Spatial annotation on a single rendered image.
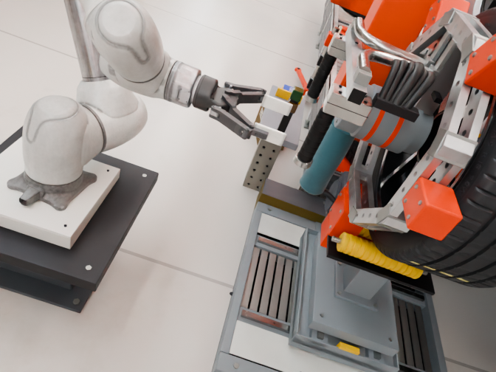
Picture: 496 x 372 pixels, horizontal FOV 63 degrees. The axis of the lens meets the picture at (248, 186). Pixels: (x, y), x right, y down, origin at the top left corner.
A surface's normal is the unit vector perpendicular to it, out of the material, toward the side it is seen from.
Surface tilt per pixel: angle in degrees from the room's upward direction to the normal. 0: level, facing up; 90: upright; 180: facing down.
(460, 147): 45
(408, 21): 90
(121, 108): 58
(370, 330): 0
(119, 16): 52
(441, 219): 90
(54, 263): 0
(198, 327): 0
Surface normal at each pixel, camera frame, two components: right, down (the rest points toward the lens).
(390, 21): -0.18, 0.61
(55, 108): 0.24, -0.71
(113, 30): 0.19, 0.00
